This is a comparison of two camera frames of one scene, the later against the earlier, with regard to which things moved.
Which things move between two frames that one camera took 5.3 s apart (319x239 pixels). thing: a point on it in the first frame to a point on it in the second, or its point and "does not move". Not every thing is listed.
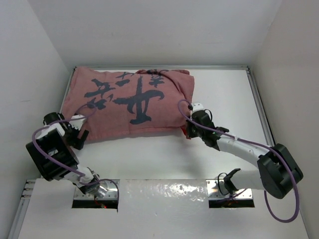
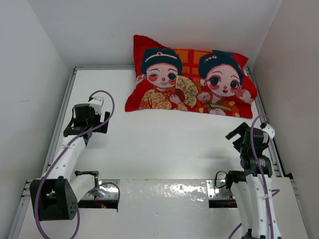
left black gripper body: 71,135 to 93,121
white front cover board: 160,209 does not move
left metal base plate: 108,190 does not move
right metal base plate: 217,190 does not move
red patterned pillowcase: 113,101 to 208,81
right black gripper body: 193,132 to 239,145
